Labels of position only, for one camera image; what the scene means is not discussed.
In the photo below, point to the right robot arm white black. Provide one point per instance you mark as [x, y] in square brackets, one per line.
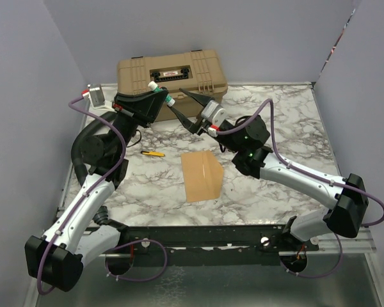
[344, 200]

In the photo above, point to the white green glue stick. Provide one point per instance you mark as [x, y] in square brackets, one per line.
[168, 99]

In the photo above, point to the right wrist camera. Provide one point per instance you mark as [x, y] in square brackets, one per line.
[215, 114]

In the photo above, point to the yellow black utility knife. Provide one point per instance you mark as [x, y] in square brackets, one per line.
[155, 154]

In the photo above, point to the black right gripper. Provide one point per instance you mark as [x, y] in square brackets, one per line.
[189, 124]

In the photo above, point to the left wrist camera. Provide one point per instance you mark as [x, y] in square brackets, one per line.
[95, 96]

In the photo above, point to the brown paper envelope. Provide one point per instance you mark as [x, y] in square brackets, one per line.
[203, 176]

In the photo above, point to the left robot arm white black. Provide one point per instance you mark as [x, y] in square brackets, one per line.
[82, 233]

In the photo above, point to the tan plastic toolbox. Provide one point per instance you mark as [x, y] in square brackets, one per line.
[195, 71]

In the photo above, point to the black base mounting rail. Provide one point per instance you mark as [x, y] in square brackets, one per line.
[153, 246]

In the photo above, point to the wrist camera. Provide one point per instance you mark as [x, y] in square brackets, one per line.
[215, 114]
[95, 96]

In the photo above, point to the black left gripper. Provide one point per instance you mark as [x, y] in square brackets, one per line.
[144, 107]

